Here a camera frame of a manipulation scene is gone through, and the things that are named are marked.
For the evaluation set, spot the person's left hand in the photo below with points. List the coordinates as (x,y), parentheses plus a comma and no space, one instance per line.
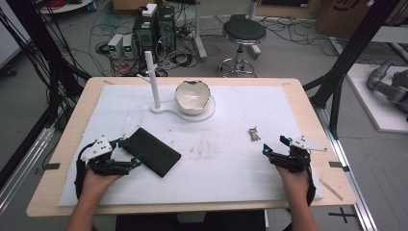
(96,184)

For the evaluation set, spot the black tape cross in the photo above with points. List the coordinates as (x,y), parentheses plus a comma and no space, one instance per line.
(342,215)

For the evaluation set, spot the aluminium rail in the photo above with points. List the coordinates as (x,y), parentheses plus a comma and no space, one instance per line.
(25,162)
(349,179)

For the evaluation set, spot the bunch of keys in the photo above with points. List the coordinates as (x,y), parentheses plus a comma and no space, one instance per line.
(254,134)

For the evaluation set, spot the grey desk leg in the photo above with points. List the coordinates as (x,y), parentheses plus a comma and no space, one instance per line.
(255,29)
(198,32)

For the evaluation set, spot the black metal frame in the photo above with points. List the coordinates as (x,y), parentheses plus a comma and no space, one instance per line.
(352,48)

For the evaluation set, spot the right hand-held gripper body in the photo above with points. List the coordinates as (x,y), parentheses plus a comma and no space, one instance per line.
(293,159)

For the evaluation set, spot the person's dark clothing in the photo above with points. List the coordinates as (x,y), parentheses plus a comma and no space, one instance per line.
(192,223)

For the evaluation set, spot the black rectangular cloth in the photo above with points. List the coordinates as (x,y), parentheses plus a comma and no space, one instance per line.
(150,152)

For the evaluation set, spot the black tape strip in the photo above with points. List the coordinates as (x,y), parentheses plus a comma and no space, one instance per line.
(52,166)
(338,165)

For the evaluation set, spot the white box device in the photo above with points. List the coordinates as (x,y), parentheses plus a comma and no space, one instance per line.
(149,9)

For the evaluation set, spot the white floor board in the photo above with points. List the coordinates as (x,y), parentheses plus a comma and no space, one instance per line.
(369,102)

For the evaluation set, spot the cardboard box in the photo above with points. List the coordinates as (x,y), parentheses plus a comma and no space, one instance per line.
(340,16)

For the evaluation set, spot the white hook stand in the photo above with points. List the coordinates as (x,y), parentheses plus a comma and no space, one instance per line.
(154,86)

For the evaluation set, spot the white foam mat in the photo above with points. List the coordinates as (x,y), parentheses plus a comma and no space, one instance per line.
(224,173)

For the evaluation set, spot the white round table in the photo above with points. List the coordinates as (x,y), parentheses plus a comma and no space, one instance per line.
(64,6)

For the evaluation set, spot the grey power supply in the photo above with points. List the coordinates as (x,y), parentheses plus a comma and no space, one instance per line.
(114,46)
(128,46)

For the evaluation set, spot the black computer tower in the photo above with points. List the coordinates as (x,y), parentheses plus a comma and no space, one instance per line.
(145,35)
(166,27)

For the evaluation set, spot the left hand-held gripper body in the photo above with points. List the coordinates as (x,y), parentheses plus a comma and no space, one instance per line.
(96,148)

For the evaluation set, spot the white bowl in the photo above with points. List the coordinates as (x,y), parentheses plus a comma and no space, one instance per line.
(192,96)

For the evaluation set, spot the person's right hand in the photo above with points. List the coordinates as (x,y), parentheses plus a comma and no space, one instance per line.
(295,184)

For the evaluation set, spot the black round stool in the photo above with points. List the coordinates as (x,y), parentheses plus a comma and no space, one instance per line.
(243,30)

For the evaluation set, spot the thin wooden stick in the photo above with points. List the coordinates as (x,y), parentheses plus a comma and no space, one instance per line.
(331,190)

